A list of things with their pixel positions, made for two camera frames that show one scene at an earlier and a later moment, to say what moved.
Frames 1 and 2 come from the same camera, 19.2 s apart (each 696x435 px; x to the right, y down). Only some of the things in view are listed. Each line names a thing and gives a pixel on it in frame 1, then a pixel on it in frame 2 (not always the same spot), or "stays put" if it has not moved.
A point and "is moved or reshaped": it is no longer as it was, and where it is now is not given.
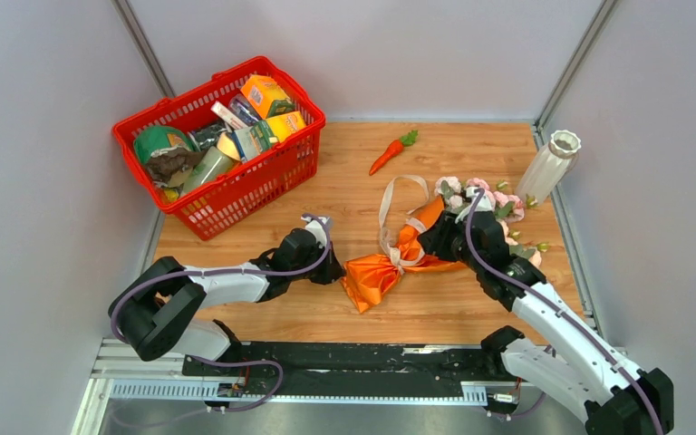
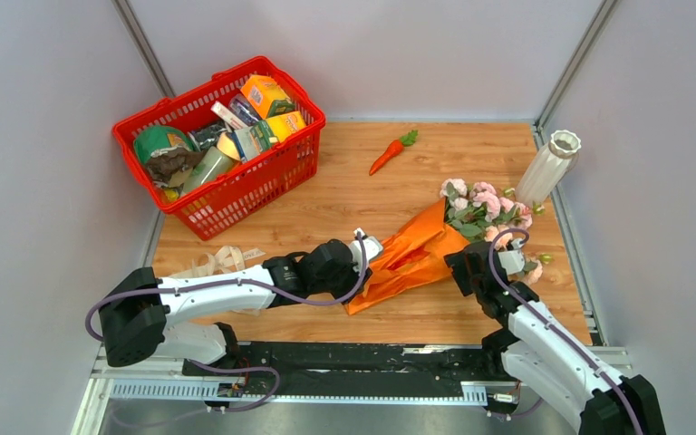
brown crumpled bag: x=164 y=163 stays put
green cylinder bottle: x=212 y=164 stays put
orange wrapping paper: x=369 y=279 is moved or reshaped
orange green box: x=267 y=96 stays put
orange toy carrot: x=394 y=149 stays put
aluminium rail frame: x=123 y=374 stays put
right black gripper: x=434 y=240 -> x=457 y=263
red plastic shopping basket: x=260 y=181 stays put
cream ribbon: x=400 y=260 -> x=226 y=259
